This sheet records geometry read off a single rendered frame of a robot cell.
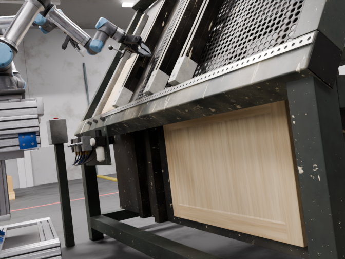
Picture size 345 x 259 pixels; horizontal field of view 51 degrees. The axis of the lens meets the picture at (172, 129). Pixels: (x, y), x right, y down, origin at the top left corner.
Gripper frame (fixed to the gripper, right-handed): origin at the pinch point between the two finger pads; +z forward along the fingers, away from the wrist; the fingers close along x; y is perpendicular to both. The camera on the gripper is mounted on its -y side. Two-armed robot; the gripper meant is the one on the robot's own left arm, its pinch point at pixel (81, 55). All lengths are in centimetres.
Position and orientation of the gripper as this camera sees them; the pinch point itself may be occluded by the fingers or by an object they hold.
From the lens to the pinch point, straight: 271.3
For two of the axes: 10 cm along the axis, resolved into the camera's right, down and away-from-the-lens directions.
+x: -3.6, 0.7, 9.3
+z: 5.4, 8.3, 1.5
